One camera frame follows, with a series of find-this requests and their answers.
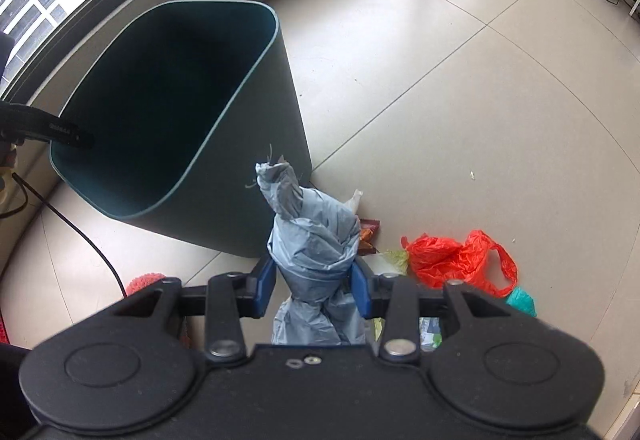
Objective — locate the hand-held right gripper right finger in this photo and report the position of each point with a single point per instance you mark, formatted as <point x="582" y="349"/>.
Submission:
<point x="360" y="292"/>

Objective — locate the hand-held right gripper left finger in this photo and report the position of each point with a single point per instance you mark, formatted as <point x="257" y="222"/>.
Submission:
<point x="265" y="290"/>

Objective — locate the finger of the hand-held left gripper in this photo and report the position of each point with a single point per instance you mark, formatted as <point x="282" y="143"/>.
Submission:
<point x="55" y="130"/>

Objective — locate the napa cabbage leaf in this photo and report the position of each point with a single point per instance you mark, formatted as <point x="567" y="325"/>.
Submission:
<point x="396" y="259"/>

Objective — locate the brown snack wrapper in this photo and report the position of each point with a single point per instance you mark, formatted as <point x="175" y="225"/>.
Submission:
<point x="370" y="232"/>

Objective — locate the grey plastic bag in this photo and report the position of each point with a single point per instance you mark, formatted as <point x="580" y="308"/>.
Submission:
<point x="315" y="240"/>

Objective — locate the purple white snack packet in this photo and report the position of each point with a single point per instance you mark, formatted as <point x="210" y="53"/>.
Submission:
<point x="430" y="331"/>

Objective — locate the red plastic bag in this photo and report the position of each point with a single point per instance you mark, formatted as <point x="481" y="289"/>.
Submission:
<point x="440" y="260"/>

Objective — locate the clear plastic wrapper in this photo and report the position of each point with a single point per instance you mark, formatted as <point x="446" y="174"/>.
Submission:
<point x="521" y="301"/>

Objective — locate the teal plastic trash bin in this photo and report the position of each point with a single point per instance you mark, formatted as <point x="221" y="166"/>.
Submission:
<point x="280" y="120"/>

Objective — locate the red fluffy mat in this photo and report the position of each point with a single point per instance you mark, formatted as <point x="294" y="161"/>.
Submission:
<point x="145" y="282"/>

